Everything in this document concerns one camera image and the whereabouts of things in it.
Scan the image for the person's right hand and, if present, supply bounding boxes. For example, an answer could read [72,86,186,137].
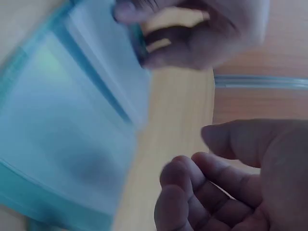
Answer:
[154,119,308,231]

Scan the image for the person's left hand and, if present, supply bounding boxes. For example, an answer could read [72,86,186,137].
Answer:
[113,0,267,71]

